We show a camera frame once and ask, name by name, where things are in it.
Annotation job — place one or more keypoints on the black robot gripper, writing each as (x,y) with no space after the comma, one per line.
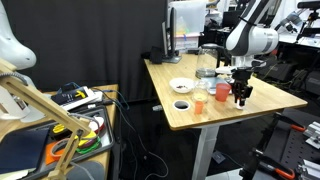
(241,76)

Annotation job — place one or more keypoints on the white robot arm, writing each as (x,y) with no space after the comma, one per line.
(245,41)

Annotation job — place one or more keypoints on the large orange plastic cup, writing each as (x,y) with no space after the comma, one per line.
(222,92)

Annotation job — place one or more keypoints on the glass jar with grains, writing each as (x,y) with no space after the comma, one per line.
(200,91)

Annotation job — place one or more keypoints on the large clear glass carafe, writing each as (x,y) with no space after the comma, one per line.
(207,61)

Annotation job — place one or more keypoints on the small orange plastic cup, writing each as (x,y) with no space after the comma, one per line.
(199,107)

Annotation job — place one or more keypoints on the white desk leg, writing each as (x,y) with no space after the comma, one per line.
(205,148)

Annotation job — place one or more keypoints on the white bowl with dark bits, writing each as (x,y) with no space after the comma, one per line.
(182,85)

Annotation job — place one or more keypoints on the computer monitor on desk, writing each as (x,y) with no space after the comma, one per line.
(171,54)

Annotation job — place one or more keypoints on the black and yellow device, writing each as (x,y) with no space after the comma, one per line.
(74,98)

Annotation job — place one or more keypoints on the black tray with tapes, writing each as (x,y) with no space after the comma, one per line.
(92,151)

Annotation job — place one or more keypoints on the dark blue notebook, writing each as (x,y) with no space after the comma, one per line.
(22,150)

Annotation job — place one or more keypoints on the orange handled clamp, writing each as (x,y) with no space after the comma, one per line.
(260,161)

